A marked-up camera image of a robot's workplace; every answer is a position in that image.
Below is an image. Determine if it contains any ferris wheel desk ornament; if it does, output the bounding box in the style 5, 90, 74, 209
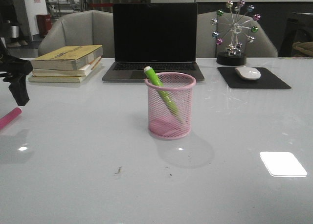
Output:
211, 0, 261, 66

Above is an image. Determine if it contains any bottom cream book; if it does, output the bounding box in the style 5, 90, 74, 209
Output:
28, 63, 101, 83

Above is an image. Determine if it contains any black mouse pad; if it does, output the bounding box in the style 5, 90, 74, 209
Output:
217, 67, 291, 90

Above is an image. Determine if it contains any pink mesh pen holder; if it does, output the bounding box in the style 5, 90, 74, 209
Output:
145, 72, 196, 139

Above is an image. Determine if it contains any top yellow book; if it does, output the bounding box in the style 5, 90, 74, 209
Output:
31, 45, 103, 70

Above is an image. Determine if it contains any pink pen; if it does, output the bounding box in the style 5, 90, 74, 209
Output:
0, 107, 22, 130

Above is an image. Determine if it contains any grey chair behind ornament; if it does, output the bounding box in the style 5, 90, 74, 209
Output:
196, 12, 278, 58

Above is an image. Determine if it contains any grey chair behind laptop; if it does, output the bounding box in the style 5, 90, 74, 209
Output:
38, 10, 115, 58

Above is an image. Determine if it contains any middle white book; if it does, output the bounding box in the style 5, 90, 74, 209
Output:
32, 57, 101, 77

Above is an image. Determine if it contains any grey laptop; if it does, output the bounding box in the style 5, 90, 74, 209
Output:
102, 2, 204, 82

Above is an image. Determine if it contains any metal trash bin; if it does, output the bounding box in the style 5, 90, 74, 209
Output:
7, 21, 20, 38

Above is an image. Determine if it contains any red fire extinguisher box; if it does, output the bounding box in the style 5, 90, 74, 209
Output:
36, 14, 52, 38

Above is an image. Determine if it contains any green pen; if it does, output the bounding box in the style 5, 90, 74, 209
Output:
143, 66, 183, 124

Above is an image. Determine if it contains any white computer mouse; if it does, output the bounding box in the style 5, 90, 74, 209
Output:
234, 67, 261, 80

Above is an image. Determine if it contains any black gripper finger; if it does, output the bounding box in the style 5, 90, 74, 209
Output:
0, 42, 33, 106

